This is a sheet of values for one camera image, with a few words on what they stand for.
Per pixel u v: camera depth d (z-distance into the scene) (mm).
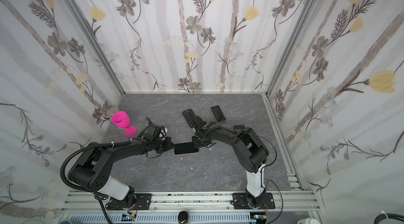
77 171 453
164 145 827
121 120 901
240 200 747
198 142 805
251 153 496
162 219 702
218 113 1071
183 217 625
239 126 1032
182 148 913
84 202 748
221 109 1108
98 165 457
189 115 1097
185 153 888
